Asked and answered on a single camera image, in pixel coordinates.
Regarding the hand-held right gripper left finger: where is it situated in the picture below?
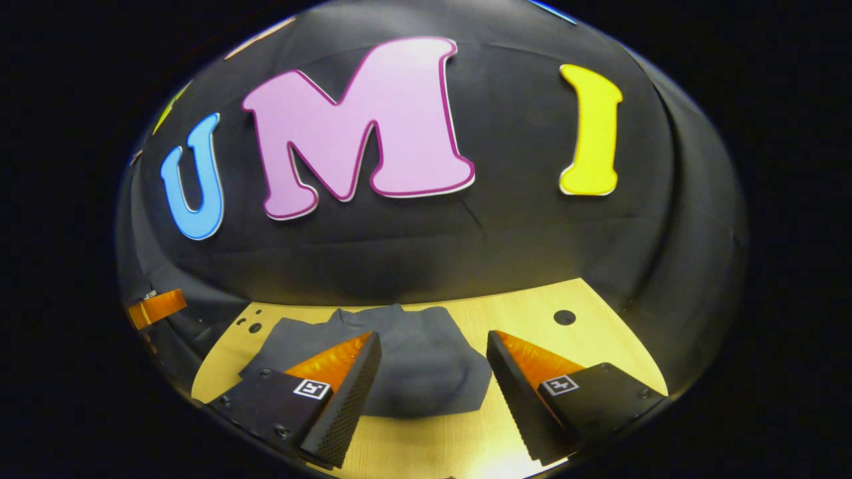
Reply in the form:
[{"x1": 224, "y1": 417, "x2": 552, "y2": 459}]
[{"x1": 208, "y1": 331, "x2": 383, "y2": 470}]

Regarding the black backdrop cloth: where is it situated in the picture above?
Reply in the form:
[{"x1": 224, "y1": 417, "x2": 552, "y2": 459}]
[{"x1": 114, "y1": 0, "x2": 749, "y2": 400}]

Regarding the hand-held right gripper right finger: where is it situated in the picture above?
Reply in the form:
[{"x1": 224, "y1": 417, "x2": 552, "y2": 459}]
[{"x1": 486, "y1": 329, "x2": 668, "y2": 466}]

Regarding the grey button shirt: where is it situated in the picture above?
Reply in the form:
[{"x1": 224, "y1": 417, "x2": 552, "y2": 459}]
[{"x1": 240, "y1": 304, "x2": 493, "y2": 420}]

